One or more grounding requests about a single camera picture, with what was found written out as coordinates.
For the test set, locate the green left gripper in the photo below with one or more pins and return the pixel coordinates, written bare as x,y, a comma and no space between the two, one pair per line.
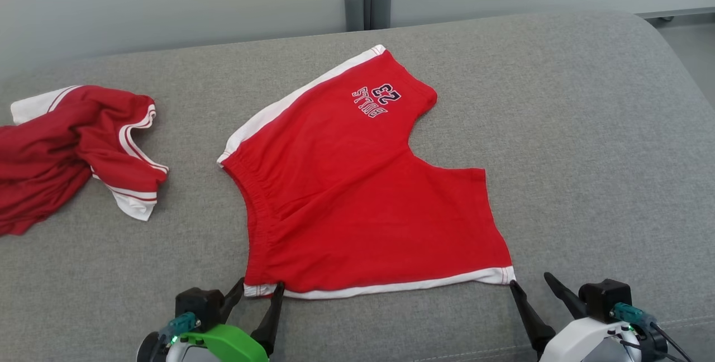
229,345

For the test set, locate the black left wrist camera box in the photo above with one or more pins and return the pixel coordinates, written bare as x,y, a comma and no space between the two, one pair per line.
198,300

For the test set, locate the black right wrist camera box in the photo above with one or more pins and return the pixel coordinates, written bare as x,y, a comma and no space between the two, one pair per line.
606,295

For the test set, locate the grey fabric sofa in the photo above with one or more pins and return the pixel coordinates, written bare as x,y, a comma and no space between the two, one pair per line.
558,127

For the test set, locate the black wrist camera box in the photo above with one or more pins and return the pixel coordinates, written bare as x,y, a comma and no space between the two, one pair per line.
606,295
198,300

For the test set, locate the grey partition base rail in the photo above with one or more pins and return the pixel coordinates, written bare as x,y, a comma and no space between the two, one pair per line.
681,13

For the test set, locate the red jersey shirt white sleeves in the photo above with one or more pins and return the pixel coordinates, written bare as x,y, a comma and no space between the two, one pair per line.
56,149

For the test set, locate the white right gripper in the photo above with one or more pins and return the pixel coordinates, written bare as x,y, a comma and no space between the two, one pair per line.
581,342

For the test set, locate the red shorts white trim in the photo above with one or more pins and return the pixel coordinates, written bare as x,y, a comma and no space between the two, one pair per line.
346,194

